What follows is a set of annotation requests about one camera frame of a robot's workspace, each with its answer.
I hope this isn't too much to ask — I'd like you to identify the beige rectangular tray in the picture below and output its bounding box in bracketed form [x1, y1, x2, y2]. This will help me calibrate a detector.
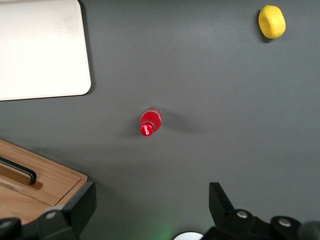
[0, 0, 92, 102]

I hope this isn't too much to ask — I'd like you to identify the black handle of unopened drawer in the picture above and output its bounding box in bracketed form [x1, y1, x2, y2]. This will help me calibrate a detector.
[0, 156, 38, 186]

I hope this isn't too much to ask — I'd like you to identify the yellow lemon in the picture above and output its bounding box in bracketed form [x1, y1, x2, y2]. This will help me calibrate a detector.
[258, 4, 287, 40]

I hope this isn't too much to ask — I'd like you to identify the red can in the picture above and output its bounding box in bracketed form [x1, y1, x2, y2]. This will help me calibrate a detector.
[139, 106, 164, 138]

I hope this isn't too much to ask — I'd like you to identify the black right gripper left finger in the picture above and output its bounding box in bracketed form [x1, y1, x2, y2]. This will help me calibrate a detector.
[22, 181, 97, 240]

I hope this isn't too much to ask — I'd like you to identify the wooden drawer cabinet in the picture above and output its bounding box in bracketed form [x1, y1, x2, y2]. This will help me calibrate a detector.
[0, 138, 89, 226]

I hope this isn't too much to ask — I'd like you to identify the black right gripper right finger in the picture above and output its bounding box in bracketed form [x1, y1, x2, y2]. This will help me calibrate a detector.
[203, 181, 303, 240]

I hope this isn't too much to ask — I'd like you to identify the wooden drawer without gripper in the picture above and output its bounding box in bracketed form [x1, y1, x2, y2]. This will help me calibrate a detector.
[0, 144, 83, 207]

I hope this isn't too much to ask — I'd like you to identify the wooden drawer pulled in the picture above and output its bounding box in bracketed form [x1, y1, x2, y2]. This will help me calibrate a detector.
[0, 184, 54, 225]

